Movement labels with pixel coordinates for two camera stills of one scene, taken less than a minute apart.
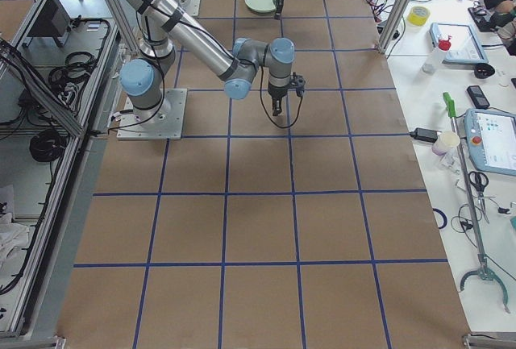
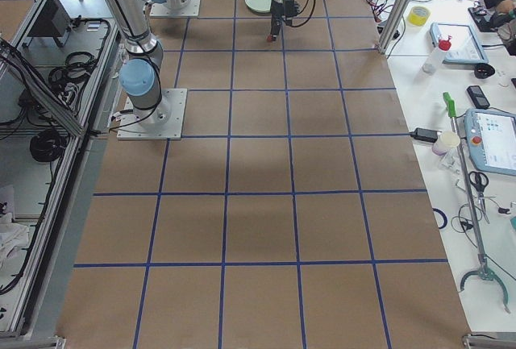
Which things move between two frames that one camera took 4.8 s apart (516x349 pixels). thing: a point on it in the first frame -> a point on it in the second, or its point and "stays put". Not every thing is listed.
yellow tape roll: [418, 16] stays put
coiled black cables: [64, 80] stays put
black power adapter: [425, 135] stays put
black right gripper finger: [278, 107] -> [277, 26]
